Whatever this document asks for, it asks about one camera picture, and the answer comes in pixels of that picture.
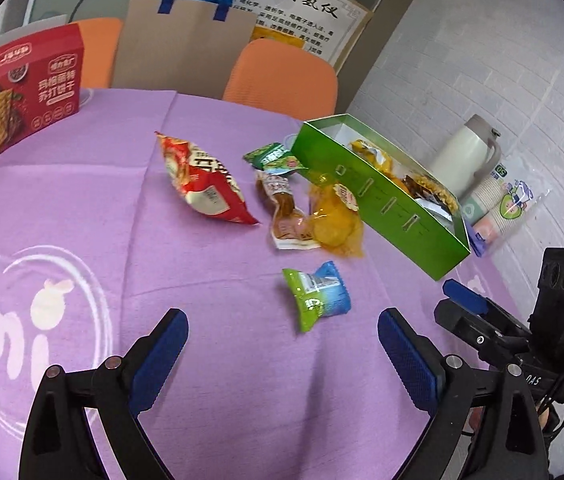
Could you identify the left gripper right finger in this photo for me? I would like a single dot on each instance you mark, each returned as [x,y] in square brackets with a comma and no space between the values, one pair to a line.
[508,443]

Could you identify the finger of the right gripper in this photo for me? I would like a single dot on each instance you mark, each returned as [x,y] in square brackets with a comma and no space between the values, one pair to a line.
[478,330]
[485,308]

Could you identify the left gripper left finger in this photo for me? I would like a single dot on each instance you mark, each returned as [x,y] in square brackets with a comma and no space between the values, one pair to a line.
[58,442]

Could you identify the green blue snack packet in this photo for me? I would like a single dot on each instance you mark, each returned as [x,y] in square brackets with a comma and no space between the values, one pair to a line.
[320,294]

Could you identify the red white snack bag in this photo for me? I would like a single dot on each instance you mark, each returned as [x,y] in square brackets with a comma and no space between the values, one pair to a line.
[203,181]

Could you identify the clear cookie pack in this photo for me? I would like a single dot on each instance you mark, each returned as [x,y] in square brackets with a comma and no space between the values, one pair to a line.
[421,186]

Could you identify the yellow egg cake pack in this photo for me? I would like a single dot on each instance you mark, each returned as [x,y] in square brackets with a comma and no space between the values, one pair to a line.
[373,155]

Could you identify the right hand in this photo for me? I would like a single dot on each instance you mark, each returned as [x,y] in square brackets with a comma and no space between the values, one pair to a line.
[475,417]

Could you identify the green cardboard box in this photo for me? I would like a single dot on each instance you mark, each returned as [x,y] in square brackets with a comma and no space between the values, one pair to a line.
[435,245]

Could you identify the paper cups pack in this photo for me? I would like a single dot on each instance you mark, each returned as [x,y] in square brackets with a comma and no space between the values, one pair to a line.
[502,203]

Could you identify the white thermos jug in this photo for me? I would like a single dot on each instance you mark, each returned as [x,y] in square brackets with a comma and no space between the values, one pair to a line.
[467,157]

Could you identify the yellow clear snack pack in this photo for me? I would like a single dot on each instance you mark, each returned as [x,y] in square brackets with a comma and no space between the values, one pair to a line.
[334,220]

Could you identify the brown tofu snack pack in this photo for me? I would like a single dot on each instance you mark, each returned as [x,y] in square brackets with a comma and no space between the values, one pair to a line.
[289,226]

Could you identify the green small snack packet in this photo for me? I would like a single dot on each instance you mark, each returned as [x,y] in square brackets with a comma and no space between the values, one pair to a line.
[275,159]

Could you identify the right orange chair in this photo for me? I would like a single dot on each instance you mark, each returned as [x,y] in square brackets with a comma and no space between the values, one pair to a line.
[269,75]

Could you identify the orange chair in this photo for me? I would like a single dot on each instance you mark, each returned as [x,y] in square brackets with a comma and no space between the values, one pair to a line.
[269,75]
[100,38]

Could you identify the red cracker box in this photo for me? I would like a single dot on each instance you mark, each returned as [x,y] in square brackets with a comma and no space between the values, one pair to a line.
[40,81]

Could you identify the Chinese text poster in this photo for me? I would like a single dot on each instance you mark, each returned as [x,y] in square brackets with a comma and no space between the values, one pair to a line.
[326,28]

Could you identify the brown paper bag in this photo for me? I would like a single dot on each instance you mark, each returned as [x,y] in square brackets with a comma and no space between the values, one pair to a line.
[186,49]

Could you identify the left orange chair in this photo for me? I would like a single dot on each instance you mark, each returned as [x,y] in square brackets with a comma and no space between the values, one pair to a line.
[100,38]

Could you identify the black camera module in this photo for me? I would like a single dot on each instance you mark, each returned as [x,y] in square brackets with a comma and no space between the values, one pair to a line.
[546,322]

